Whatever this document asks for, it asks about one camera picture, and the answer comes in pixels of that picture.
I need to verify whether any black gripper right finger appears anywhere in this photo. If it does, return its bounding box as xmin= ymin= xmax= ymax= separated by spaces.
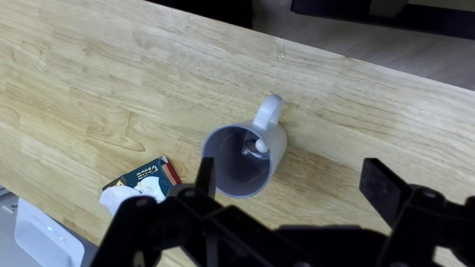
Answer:
xmin=360 ymin=157 xmax=475 ymax=267

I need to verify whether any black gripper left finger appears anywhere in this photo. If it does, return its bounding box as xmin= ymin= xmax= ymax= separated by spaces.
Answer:
xmin=91 ymin=156 xmax=280 ymax=267

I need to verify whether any white ceramic mug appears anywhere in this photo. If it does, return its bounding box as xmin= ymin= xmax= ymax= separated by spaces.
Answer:
xmin=201 ymin=93 xmax=290 ymax=199

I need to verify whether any dark blue snack packet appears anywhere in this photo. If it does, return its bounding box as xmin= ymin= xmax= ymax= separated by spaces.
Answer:
xmin=100 ymin=156 xmax=185 ymax=217

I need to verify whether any white box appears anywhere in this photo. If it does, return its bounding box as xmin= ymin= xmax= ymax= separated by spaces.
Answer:
xmin=14 ymin=197 xmax=87 ymax=267

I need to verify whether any black furniture piece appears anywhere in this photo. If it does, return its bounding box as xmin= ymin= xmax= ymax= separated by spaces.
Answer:
xmin=290 ymin=0 xmax=475 ymax=42

